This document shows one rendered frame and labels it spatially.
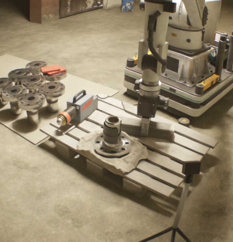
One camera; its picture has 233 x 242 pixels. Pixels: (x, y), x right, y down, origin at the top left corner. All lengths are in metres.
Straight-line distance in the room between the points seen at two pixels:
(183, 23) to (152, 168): 1.41
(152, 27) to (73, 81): 1.76
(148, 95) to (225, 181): 0.90
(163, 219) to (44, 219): 0.78
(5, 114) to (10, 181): 0.97
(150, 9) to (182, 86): 1.08
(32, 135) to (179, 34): 1.63
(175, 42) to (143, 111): 0.96
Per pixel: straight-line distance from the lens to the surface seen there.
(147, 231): 2.06
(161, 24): 2.21
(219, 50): 3.19
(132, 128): 2.57
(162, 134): 2.56
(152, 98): 2.40
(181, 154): 2.46
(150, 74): 2.32
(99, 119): 2.77
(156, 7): 2.18
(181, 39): 3.10
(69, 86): 3.61
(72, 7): 6.92
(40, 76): 3.32
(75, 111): 2.65
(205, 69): 3.41
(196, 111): 3.00
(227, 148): 2.89
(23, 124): 3.00
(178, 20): 2.98
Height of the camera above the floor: 1.61
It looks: 32 degrees down
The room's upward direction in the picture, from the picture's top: 3 degrees clockwise
